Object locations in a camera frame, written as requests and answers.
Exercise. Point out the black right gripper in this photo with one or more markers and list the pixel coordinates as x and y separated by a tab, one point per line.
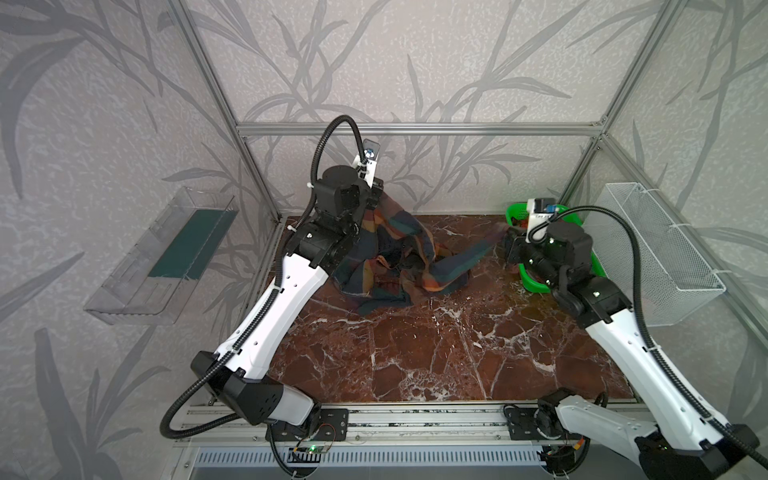
517	246

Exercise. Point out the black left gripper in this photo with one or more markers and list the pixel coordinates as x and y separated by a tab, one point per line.
372	189

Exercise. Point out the green plastic basket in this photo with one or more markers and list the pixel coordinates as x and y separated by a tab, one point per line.
540	282

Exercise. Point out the multicolour plaid shirt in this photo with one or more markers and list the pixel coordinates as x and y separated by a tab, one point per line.
396	262

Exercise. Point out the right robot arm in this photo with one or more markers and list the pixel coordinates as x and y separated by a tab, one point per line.
687	438

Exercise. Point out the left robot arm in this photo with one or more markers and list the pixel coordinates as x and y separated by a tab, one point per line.
236	372

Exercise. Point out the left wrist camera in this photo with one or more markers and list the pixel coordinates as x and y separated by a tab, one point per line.
366	163

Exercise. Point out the white wire mesh basket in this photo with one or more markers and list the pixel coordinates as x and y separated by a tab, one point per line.
676	278

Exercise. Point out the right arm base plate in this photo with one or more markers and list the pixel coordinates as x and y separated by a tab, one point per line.
529	423

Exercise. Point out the aluminium frame bars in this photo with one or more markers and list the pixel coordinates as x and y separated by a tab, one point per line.
480	104

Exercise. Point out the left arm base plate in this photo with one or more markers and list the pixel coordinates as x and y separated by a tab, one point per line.
325	425

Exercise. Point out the clear plastic wall bin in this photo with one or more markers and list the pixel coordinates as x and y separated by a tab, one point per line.
155	280

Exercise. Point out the aluminium front rail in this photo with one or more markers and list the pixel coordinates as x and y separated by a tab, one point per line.
394	424

